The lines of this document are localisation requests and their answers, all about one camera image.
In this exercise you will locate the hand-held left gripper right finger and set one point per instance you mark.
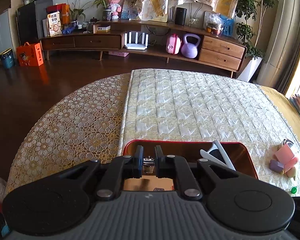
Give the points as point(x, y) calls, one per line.
point(158, 162)

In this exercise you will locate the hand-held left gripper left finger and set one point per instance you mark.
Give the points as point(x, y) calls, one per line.
point(137, 162)

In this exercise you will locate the small metal clip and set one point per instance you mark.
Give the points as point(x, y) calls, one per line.
point(148, 165)

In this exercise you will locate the white plastic clip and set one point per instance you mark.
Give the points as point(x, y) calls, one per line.
point(221, 152)

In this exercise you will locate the red tin box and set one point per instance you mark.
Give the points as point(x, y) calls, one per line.
point(240, 155)

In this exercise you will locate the purple block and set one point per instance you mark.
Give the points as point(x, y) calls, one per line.
point(276, 166)

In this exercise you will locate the pink plastic box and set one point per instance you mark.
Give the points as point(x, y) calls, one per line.
point(285, 155)

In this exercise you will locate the dark grey oval gadget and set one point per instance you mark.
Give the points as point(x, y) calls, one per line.
point(287, 143)

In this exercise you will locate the beige egg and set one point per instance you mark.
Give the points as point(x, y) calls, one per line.
point(291, 173)

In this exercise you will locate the small green plastic piece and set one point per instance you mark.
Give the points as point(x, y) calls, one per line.
point(293, 190)

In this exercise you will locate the quilted cream table mat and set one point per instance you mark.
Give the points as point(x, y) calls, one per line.
point(190, 110)

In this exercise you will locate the lace circle-pattern tablecloth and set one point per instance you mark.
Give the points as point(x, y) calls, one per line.
point(72, 125)

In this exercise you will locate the flat pink box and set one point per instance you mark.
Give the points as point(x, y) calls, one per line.
point(118, 54)

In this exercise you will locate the white router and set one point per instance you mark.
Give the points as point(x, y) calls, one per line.
point(136, 46)

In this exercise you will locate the purple kettlebell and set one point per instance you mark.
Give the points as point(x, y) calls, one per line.
point(190, 48)

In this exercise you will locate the pink toy case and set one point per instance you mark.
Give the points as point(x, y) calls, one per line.
point(173, 45)

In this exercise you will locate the wooden tv cabinet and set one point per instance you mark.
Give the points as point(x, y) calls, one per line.
point(222, 52)

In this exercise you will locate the white square planter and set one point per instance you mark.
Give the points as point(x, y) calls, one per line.
point(250, 70)

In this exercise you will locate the yellow white small box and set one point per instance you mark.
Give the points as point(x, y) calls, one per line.
point(102, 29)

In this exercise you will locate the black cylinder speaker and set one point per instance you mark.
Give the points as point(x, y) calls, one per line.
point(181, 16)

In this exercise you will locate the clear bag of fruit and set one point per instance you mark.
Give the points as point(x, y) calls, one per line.
point(213, 25)

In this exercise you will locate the blue toy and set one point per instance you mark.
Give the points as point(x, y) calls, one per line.
point(67, 30)

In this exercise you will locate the small plant in dark pot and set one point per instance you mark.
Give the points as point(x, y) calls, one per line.
point(106, 15)

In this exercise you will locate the orange gift box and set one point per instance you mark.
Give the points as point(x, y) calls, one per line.
point(30, 55)

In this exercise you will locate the blue picture card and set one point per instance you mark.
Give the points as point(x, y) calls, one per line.
point(228, 26)

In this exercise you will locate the pink doll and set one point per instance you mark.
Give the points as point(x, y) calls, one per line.
point(114, 5)

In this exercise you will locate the brown white snack bag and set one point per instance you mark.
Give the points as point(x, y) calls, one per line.
point(54, 25)

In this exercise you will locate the thin-leaf potted plant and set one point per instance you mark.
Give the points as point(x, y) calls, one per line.
point(77, 12)

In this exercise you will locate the teal waste bin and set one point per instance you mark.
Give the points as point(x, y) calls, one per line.
point(7, 60)

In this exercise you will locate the red orange gift bag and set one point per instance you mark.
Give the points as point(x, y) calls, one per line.
point(65, 12)

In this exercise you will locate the tall leafy green plant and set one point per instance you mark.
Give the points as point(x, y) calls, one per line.
point(247, 17)

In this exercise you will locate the white standing air conditioner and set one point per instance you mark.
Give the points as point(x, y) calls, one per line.
point(280, 35)

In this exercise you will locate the black mini fridge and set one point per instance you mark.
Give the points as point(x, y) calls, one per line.
point(30, 22)

